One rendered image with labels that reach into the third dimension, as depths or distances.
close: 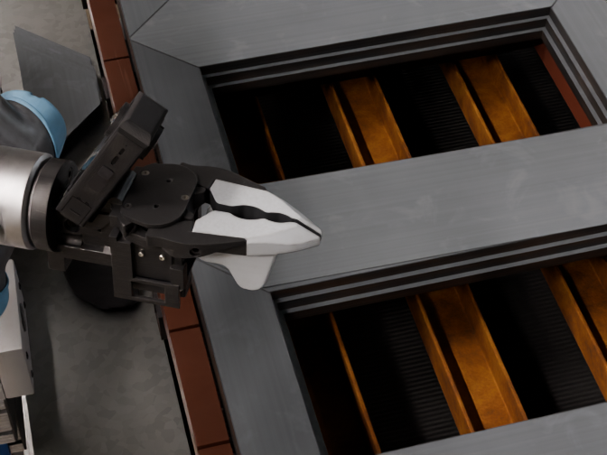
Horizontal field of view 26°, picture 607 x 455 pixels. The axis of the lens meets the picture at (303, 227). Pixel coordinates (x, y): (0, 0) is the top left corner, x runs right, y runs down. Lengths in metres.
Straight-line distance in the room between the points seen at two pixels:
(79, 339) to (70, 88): 0.49
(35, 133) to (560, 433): 0.73
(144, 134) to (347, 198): 0.90
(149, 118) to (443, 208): 0.91
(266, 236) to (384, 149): 1.18
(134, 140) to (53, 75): 1.31
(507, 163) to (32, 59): 0.84
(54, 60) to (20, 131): 1.09
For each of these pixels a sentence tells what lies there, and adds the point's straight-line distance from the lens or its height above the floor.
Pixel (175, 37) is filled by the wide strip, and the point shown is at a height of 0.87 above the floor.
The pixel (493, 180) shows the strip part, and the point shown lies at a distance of 1.83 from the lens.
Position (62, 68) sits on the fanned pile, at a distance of 2.23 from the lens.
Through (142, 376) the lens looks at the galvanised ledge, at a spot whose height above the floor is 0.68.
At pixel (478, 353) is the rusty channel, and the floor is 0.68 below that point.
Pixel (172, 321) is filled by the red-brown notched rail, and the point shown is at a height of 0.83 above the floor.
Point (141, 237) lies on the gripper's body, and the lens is 0.96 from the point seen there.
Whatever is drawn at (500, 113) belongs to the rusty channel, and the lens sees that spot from 2.20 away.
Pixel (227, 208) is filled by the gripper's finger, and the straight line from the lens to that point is 0.97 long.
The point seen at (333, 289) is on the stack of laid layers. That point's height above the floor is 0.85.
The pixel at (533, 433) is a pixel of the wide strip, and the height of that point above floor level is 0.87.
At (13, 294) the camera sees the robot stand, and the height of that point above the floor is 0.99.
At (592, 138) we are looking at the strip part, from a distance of 1.91.
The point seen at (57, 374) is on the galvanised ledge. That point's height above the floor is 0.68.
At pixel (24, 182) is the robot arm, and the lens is 0.99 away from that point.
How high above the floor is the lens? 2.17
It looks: 48 degrees down
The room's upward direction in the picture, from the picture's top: straight up
